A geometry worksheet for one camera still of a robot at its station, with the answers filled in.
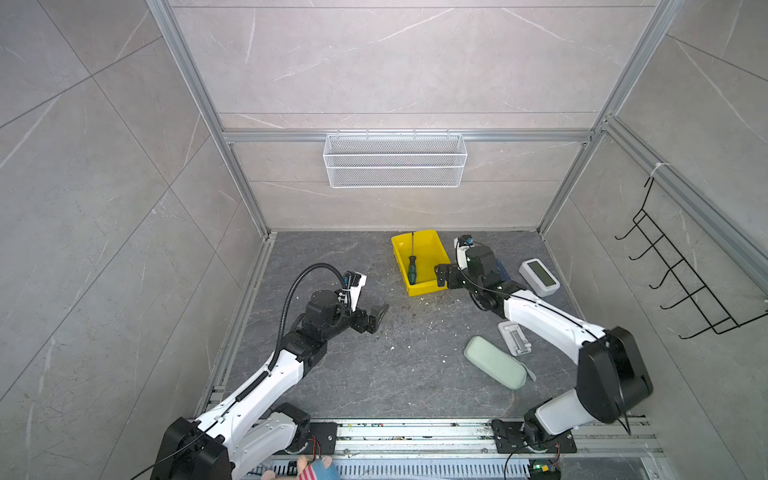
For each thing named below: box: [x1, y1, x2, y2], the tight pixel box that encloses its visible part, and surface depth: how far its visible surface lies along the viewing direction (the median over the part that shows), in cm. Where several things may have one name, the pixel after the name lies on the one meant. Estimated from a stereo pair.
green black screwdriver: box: [408, 232, 416, 285], surface depth 106 cm
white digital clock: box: [518, 258, 561, 297], surface depth 103 cm
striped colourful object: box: [261, 455, 340, 480], surface depth 66 cm
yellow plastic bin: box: [391, 230, 451, 297], surface depth 109 cm
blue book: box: [496, 258, 511, 281], surface depth 109 cm
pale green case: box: [464, 336, 537, 391], surface depth 85 cm
